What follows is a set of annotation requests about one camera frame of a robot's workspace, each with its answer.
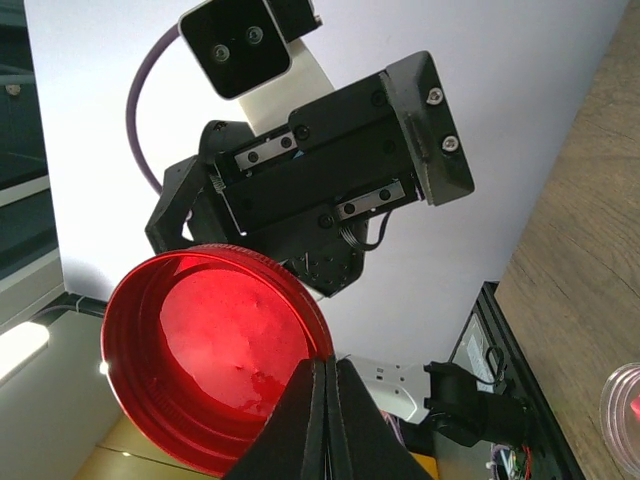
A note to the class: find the red round lid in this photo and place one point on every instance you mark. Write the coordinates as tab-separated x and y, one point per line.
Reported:
200	344

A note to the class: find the black front mounting rail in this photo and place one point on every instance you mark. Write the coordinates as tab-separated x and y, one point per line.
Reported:
522	440

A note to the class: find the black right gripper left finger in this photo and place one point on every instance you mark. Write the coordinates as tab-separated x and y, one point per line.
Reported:
291	445

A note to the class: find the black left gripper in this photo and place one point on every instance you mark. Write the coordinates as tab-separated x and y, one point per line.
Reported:
303	193

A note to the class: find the clear plastic jar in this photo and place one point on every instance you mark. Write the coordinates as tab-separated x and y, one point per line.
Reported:
619	417

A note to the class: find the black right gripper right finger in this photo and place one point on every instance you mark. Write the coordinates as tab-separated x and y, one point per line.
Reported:
360	443

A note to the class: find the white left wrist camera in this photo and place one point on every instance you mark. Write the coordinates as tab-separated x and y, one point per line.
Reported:
253	52

